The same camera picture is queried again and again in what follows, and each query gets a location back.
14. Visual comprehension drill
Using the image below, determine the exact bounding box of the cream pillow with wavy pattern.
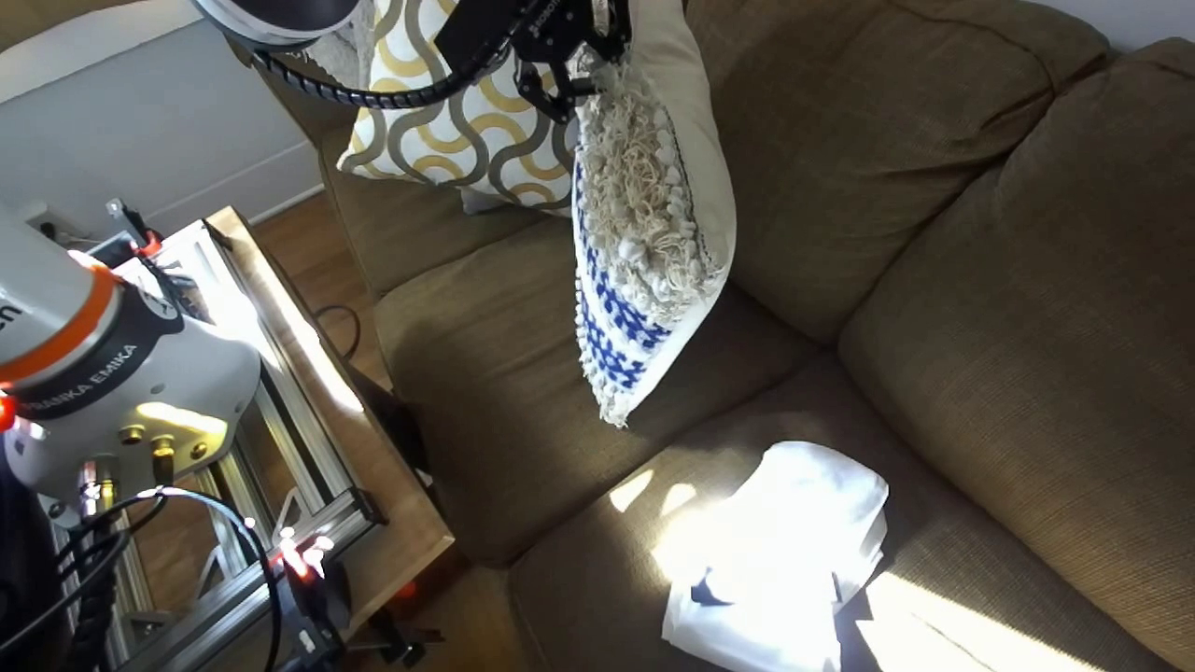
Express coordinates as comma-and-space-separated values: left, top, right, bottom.
331, 0, 590, 217

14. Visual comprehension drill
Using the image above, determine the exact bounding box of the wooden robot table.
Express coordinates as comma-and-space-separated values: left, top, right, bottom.
199, 202, 458, 633

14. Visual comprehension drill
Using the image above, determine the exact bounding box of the blue white fringed pillow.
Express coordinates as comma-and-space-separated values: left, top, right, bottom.
569, 0, 743, 433

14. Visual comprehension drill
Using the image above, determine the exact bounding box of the black corrugated cable conduit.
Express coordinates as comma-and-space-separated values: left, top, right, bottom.
244, 34, 556, 115

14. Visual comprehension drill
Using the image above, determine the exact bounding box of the aluminium profile frame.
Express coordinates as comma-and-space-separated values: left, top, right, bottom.
114, 221, 390, 672

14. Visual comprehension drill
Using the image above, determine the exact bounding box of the white folded cloth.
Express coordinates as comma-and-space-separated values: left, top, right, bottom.
657, 436, 896, 672

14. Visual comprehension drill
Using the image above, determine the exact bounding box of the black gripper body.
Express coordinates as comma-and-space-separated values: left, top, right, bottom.
514, 0, 635, 68

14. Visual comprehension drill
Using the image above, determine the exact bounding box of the grey cable bundle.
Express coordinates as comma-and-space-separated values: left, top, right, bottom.
0, 483, 286, 672

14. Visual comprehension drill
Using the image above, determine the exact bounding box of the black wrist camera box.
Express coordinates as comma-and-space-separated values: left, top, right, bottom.
429, 0, 529, 76

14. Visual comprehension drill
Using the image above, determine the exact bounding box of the brown fabric sofa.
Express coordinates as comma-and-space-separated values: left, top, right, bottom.
239, 0, 1195, 672

